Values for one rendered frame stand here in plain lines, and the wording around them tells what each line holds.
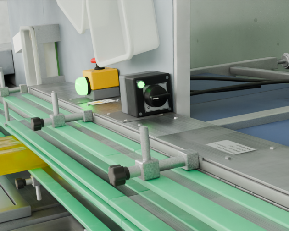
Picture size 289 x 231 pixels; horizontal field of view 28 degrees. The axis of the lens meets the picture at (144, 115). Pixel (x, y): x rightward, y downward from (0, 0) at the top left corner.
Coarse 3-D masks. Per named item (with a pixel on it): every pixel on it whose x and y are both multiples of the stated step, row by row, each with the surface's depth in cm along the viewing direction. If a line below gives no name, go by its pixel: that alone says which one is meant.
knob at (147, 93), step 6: (156, 84) 113; (150, 90) 111; (156, 90) 111; (162, 90) 112; (144, 96) 112; (150, 96) 110; (156, 96) 110; (162, 96) 110; (168, 96) 111; (150, 102) 111; (156, 102) 111; (162, 102) 112
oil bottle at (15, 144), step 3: (18, 141) 160; (0, 144) 158; (3, 144) 158; (6, 144) 157; (9, 144) 157; (12, 144) 157; (15, 144) 156; (18, 144) 156; (21, 144) 156; (0, 147) 155; (3, 147) 154; (6, 147) 155; (9, 147) 155; (12, 147) 155; (15, 147) 155
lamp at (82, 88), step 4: (76, 80) 140; (80, 80) 139; (84, 80) 139; (88, 80) 139; (76, 84) 140; (80, 84) 138; (84, 84) 139; (88, 84) 139; (76, 88) 140; (80, 88) 139; (84, 88) 139; (88, 88) 139; (80, 92) 139; (84, 92) 139; (88, 92) 140
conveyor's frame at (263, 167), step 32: (0, 96) 231; (64, 96) 150; (128, 128) 107; (160, 128) 102; (192, 128) 100; (224, 128) 97; (224, 160) 79; (256, 160) 77; (288, 160) 76; (256, 192) 70; (288, 192) 64
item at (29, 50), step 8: (24, 32) 194; (32, 32) 180; (24, 40) 195; (32, 40) 180; (24, 48) 195; (32, 48) 196; (24, 56) 196; (32, 56) 197; (24, 64) 196; (32, 64) 197; (32, 72) 197; (32, 80) 198; (40, 80) 184
